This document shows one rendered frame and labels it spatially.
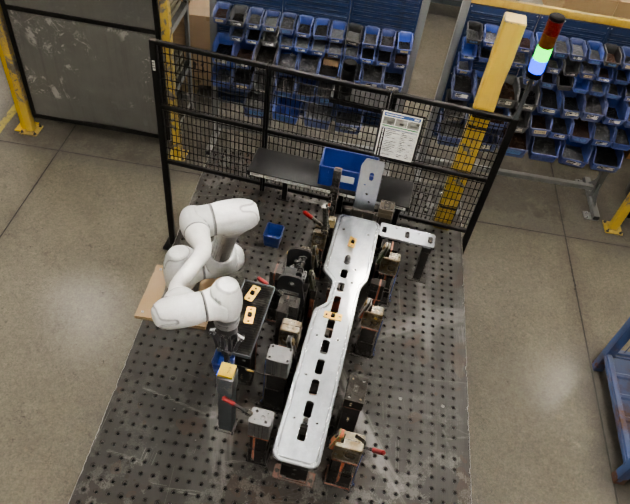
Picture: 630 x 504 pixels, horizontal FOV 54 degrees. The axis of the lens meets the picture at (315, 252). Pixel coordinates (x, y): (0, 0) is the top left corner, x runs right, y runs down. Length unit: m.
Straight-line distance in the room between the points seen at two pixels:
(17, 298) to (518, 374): 3.18
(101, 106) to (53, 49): 0.51
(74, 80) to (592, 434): 4.23
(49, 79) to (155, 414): 3.00
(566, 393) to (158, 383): 2.50
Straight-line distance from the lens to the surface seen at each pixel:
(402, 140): 3.32
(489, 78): 3.14
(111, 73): 4.85
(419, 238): 3.21
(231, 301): 1.99
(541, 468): 3.88
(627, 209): 5.26
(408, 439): 2.90
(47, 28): 4.88
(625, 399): 4.16
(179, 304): 2.00
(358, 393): 2.57
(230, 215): 2.48
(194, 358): 3.00
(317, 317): 2.78
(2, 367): 4.02
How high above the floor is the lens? 3.24
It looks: 48 degrees down
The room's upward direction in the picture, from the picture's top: 9 degrees clockwise
